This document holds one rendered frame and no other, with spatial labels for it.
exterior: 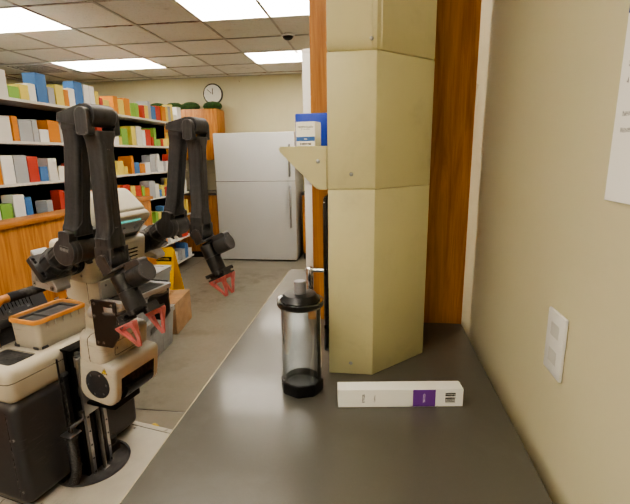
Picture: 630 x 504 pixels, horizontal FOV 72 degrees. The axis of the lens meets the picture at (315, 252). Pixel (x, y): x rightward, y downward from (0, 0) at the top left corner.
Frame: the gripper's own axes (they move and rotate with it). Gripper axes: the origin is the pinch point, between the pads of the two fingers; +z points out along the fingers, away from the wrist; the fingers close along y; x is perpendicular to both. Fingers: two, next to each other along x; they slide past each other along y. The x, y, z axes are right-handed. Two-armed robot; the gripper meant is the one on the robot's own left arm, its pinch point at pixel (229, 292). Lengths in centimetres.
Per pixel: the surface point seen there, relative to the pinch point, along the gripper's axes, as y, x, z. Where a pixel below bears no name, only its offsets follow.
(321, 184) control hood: -38, -64, -18
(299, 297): -49, -52, 3
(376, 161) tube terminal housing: -35, -77, -17
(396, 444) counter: -60, -64, 35
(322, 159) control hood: -38, -66, -23
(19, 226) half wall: 42, 145, -80
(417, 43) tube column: -24, -94, -39
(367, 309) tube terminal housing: -35, -61, 14
